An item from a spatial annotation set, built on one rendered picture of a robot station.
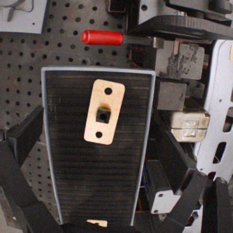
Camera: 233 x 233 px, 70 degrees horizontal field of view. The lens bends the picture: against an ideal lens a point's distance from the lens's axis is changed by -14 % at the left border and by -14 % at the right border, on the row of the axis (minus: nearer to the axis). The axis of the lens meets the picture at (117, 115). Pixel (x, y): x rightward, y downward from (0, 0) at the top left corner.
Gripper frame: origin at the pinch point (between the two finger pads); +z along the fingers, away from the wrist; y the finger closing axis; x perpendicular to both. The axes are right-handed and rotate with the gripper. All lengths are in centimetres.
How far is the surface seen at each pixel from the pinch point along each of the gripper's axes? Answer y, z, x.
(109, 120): 0.8, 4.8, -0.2
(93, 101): -1.6, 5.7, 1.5
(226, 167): 40.3, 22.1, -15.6
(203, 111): 19.3, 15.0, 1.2
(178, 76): 11.7, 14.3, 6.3
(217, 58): 23.4, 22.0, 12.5
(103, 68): -1.2, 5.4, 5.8
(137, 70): 2.8, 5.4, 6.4
